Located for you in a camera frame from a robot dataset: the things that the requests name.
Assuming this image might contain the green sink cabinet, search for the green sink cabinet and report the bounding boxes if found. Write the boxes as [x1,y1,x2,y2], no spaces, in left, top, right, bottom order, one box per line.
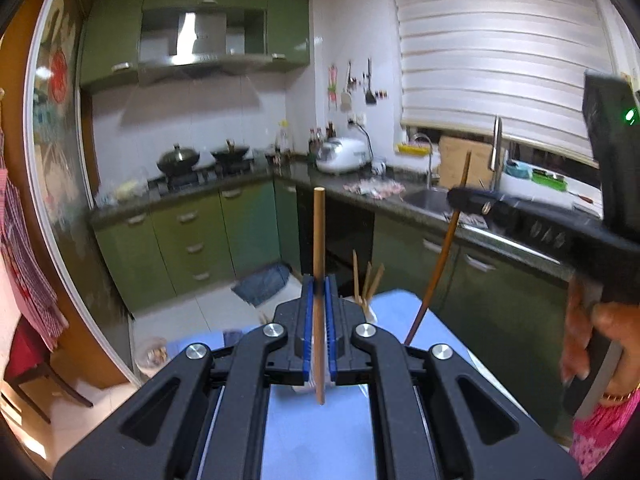
[372,210,576,436]

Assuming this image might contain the tall steel faucet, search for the tall steel faucet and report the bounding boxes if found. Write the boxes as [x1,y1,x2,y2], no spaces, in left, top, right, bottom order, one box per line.
[487,116,508,192]

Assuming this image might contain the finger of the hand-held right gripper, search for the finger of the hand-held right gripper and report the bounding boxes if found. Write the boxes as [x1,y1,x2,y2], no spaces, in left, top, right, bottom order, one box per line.
[446,186,609,267]

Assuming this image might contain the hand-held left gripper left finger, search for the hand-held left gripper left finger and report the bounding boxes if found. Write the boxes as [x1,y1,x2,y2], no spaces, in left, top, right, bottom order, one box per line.
[52,275,317,480]

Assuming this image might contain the dark brown chopstick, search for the dark brown chopstick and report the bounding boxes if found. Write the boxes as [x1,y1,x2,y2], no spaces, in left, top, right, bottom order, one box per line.
[404,150,473,347]

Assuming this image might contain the crumpled plastic bags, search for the crumpled plastic bags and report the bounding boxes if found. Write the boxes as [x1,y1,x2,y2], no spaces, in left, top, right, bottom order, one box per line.
[96,179,149,207]

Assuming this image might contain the pile of snack packets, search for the pile of snack packets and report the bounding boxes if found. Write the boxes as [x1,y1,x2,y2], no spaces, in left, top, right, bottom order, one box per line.
[344,177,407,199]

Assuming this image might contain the brown cardboard sheet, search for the brown cardboard sheet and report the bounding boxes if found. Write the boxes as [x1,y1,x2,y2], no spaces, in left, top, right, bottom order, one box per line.
[439,136,495,189]

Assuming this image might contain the group of wooden chopsticks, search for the group of wooden chopsticks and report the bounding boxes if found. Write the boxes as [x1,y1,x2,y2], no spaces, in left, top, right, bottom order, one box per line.
[351,249,386,309]

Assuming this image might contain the black open wok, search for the black open wok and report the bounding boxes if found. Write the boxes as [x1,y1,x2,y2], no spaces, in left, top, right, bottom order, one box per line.
[210,140,251,164]

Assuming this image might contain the red checked cloth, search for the red checked cloth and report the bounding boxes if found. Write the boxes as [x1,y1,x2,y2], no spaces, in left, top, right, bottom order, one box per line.
[0,127,69,352]

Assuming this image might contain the black wok with lid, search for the black wok with lid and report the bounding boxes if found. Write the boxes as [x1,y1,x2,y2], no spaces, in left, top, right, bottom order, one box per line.
[156,143,201,177]

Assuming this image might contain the green containers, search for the green containers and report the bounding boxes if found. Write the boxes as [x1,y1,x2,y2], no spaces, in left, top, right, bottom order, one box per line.
[504,159,569,192]

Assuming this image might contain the dark wooden chair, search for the dark wooden chair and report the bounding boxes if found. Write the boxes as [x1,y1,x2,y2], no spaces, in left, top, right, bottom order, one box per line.
[0,320,94,423]

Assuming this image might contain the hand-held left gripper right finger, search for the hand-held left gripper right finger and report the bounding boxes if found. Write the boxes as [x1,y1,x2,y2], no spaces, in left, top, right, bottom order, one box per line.
[325,275,583,480]

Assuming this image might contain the glass sliding door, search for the glass sliding door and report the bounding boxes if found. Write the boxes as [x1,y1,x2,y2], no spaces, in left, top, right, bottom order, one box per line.
[31,0,137,387]

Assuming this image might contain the black hanging utensil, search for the black hanging utensil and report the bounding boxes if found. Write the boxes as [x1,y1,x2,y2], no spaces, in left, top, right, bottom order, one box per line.
[363,57,379,106]

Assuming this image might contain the white rice cooker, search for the white rice cooker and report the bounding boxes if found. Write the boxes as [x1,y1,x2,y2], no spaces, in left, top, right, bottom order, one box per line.
[316,136,372,176]

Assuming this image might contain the green kitchen cabinets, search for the green kitchen cabinets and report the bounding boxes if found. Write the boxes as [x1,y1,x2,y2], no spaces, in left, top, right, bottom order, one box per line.
[91,159,607,281]
[80,0,312,90]

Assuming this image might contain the light wooden chopstick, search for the light wooden chopstick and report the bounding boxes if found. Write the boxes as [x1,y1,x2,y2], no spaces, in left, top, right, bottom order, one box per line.
[313,187,327,406]

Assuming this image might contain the pink wall decoration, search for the pink wall decoration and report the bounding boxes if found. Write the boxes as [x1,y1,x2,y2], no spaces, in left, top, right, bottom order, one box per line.
[327,62,341,109]

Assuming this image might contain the black gas stove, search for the black gas stove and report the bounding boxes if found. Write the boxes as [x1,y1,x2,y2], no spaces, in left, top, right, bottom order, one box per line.
[146,157,257,194]

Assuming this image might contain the small trash bin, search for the small trash bin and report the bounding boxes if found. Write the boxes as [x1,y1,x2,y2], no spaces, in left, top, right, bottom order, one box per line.
[133,335,171,376]

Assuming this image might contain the black built-in appliance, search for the black built-in appliance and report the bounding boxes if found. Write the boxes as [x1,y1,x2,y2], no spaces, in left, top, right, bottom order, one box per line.
[297,187,376,287]

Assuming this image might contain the pink patterned clothing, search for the pink patterned clothing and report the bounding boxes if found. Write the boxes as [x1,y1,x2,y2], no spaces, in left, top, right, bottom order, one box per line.
[570,400,640,477]

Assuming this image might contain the steel range hood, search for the steel range hood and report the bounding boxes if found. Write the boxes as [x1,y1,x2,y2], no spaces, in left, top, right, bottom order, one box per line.
[138,0,272,86]

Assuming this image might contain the white hanging spatula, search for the white hanging spatula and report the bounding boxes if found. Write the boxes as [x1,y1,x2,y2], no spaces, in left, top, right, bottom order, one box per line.
[340,60,356,112]

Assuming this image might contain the white window blind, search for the white window blind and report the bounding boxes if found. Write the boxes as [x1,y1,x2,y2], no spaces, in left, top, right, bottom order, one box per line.
[387,0,617,162]

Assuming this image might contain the cluster of sauce bottles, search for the cluster of sauce bottles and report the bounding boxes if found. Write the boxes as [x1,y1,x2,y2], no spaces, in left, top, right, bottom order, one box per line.
[307,121,337,154]

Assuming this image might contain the person's right hand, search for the person's right hand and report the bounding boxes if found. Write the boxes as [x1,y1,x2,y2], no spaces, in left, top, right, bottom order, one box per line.
[560,277,640,397]

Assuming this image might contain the steel kitchen sink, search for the steel kitchen sink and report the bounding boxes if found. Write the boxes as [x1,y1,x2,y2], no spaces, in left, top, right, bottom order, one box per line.
[404,187,452,212]

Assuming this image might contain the white plastic utensil holder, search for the white plastic utensil holder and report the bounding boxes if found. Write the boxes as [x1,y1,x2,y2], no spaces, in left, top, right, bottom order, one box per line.
[292,296,381,392]

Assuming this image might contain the grey floor mat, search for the grey floor mat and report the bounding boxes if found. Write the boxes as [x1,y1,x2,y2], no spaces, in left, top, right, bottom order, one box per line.
[230,263,292,307]

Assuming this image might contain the thin curved faucet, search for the thin curved faucet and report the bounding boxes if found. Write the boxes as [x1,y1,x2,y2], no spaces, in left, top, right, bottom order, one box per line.
[413,134,435,187]

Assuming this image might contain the green upper kitchen cabinets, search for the green upper kitchen cabinets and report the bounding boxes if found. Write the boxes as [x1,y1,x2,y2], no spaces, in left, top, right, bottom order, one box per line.
[80,0,312,90]

